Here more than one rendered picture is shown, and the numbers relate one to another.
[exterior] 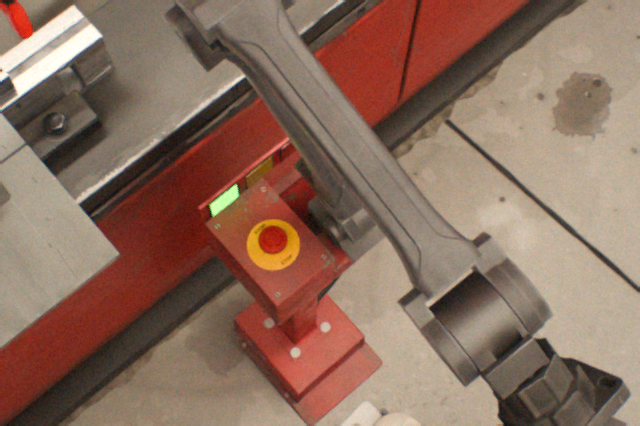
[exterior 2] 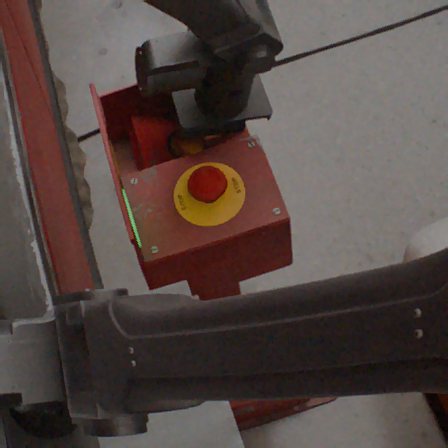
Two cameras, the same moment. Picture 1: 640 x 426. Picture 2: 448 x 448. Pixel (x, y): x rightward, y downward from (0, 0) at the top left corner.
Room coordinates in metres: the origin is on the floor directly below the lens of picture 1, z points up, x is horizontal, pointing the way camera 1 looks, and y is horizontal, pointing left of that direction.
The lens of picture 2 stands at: (0.11, 0.49, 1.79)
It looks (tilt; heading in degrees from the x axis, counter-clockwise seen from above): 64 degrees down; 306
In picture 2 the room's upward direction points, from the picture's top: 11 degrees counter-clockwise
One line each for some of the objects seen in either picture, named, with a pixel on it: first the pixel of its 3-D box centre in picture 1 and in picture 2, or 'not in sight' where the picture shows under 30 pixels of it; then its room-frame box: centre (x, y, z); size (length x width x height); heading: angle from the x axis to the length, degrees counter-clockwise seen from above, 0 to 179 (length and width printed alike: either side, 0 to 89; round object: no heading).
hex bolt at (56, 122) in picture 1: (55, 122); not in sight; (0.54, 0.34, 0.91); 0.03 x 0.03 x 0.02
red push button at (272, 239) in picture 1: (273, 242); (208, 188); (0.43, 0.06, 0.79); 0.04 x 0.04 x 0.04
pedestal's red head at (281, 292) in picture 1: (294, 224); (190, 172); (0.47, 0.03, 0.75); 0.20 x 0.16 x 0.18; 133
